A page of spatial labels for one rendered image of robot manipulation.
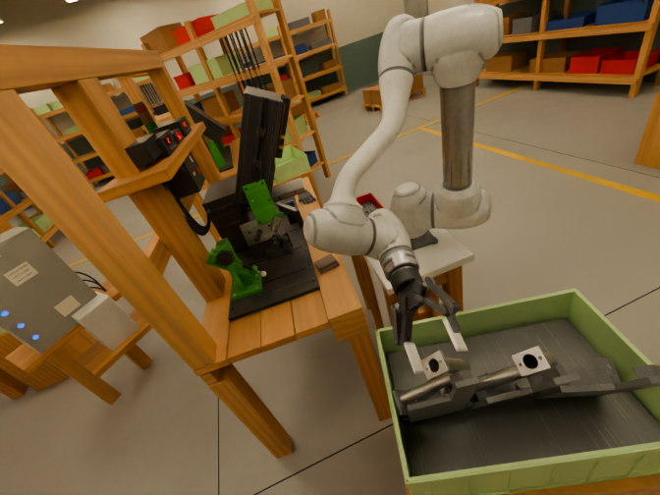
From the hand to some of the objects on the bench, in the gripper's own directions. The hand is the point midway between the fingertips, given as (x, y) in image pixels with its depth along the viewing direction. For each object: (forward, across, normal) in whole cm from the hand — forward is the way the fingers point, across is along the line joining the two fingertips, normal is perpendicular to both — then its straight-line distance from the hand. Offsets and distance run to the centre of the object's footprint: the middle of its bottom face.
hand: (436, 354), depth 63 cm
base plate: (-102, -82, +5) cm, 131 cm away
